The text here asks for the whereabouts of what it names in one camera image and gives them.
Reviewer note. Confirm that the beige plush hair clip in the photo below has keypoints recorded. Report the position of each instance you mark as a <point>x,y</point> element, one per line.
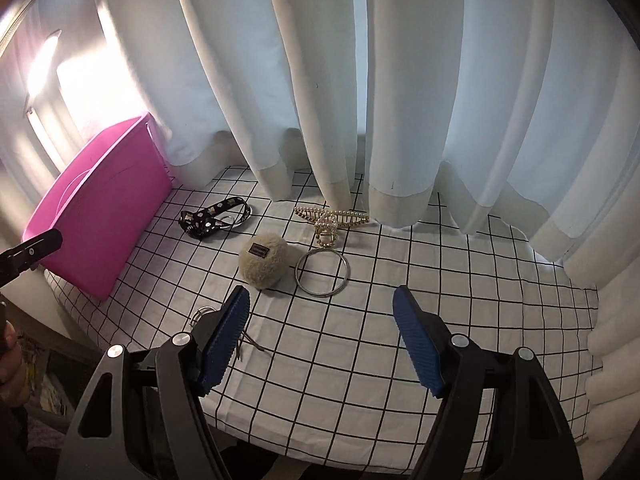
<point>262,270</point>

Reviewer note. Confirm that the person's left hand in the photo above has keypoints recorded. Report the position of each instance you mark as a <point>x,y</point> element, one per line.
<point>11,370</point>

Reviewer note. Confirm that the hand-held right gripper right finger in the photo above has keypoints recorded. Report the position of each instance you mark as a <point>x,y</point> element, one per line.
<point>414,340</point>

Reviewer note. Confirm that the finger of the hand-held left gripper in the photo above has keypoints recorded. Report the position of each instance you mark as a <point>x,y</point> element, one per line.
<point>30,252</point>

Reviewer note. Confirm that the thin metal hair clip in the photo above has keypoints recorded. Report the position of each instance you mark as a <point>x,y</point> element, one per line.
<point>197,316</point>

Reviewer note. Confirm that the pink plastic basin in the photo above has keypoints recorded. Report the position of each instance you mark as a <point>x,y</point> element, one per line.
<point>100,210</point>

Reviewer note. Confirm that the silver metal bangle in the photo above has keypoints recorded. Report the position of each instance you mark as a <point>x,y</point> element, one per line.
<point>297,274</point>

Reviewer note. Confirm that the white curtain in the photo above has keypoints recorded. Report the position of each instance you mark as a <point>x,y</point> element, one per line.
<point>400,85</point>

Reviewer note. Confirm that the gold pearl hair claw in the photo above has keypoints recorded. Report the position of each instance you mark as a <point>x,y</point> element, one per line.
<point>325,220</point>

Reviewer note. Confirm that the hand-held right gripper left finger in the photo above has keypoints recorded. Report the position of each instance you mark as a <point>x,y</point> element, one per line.
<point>226,340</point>

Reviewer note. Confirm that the colourful printed papers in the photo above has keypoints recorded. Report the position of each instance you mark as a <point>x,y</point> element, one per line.
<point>47,385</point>

